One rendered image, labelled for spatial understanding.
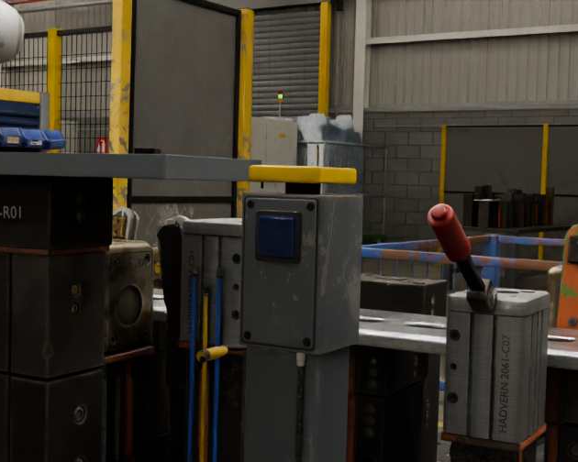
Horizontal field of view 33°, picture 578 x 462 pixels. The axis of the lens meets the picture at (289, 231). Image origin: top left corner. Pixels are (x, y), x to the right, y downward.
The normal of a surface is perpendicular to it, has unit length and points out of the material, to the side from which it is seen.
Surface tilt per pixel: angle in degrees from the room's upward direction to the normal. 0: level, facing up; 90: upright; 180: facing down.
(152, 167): 90
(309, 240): 90
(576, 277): 78
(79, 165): 90
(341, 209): 90
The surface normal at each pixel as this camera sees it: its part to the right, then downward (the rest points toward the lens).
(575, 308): -0.47, -0.18
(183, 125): 0.84, 0.07
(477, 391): -0.62, 0.03
